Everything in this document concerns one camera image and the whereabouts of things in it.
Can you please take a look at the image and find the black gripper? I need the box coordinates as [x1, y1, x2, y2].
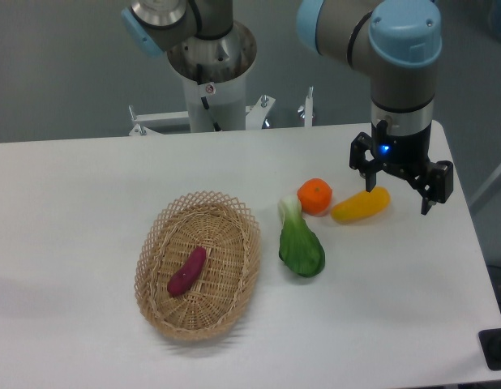
[349, 120, 454, 216]

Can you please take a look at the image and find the purple sweet potato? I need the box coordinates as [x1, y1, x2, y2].
[167, 246, 207, 297]

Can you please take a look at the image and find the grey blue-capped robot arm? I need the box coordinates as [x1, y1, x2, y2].
[121, 1, 453, 214]

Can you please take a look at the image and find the woven wicker basket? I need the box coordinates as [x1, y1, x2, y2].
[135, 191, 260, 341]

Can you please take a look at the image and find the yellow mango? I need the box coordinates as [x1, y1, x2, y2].
[330, 186, 391, 224]

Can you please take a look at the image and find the orange tangerine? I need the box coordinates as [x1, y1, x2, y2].
[297, 177, 333, 216]

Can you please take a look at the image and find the green bok choy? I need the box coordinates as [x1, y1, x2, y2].
[278, 194, 325, 278]

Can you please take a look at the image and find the black device at table edge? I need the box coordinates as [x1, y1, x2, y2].
[478, 328, 501, 371]

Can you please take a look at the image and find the white frame at right edge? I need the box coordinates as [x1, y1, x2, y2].
[468, 162, 501, 213]

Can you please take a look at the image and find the white metal mounting frame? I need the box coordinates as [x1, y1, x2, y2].
[128, 86, 315, 136]

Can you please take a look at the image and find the black cable on pedestal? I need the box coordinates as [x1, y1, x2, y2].
[196, 63, 222, 133]

